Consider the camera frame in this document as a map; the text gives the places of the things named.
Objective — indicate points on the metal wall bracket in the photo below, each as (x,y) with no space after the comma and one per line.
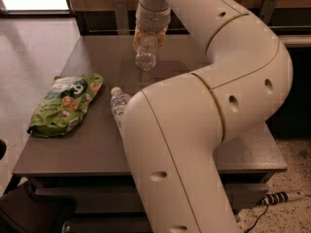
(266,10)
(121,14)

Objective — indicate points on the green snack bag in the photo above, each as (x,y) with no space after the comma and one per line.
(64,106)

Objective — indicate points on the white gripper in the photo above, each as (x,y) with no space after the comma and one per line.
(152,21)

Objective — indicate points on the upper grey drawer front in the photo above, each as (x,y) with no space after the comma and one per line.
(116,199)

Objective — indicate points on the white labelled water bottle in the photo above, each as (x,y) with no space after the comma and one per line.
(118,103)

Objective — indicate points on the right metal wall bracket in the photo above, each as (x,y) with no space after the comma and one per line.
(266,10)

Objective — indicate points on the white power strip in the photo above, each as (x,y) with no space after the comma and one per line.
(281,197)

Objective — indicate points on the left metal wall bracket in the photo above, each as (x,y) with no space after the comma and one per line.
(121,14)

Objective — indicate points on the grey drawer cabinet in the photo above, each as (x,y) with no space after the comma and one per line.
(95,148)

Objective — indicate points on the clear plastic water bottle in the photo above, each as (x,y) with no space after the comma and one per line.
(146,56)

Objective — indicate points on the grey drawer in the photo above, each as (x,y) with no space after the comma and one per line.
(126,223)
(116,199)

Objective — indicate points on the dark brown chair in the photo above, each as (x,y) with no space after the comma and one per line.
(22,211)

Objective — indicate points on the lower grey drawer front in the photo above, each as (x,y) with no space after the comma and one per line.
(126,223)

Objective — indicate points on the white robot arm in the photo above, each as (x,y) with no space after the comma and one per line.
(171,128)

